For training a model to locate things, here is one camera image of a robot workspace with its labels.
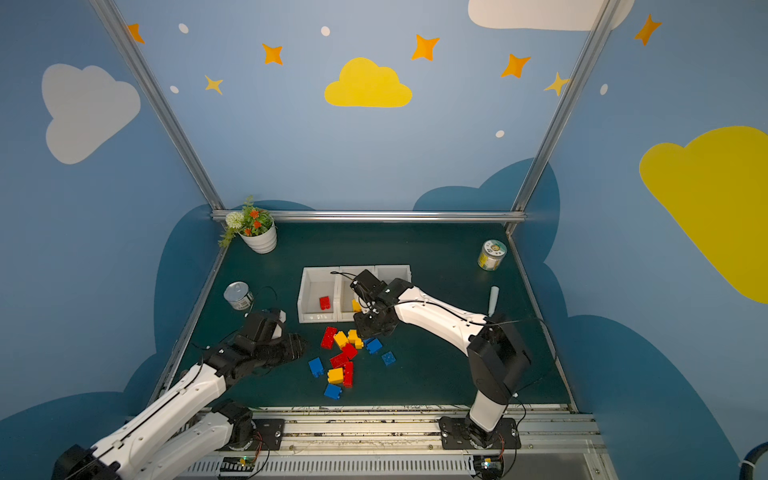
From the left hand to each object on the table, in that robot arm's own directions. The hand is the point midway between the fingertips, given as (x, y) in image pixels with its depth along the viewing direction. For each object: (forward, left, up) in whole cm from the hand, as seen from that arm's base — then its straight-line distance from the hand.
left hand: (302, 344), depth 83 cm
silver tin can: (+17, +24, -1) cm, 29 cm away
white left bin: (+21, 0, -7) cm, 22 cm away
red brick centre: (0, -13, -6) cm, 14 cm away
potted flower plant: (+40, +23, +6) cm, 46 cm away
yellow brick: (+4, -10, -4) cm, 12 cm away
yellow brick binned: (+15, -14, -4) cm, 21 cm away
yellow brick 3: (-7, -10, -5) cm, 13 cm away
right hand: (+3, -18, +3) cm, 18 cm away
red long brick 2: (-7, -13, -5) cm, 16 cm away
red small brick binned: (+16, -3, -5) cm, 17 cm away
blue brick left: (-5, -4, -5) cm, 8 cm away
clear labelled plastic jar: (+34, -61, +1) cm, 70 cm away
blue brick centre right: (+3, -20, -5) cm, 21 cm away
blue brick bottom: (-11, -9, -6) cm, 16 cm away
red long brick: (+5, -6, -6) cm, 10 cm away
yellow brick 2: (+4, -14, -4) cm, 15 cm away
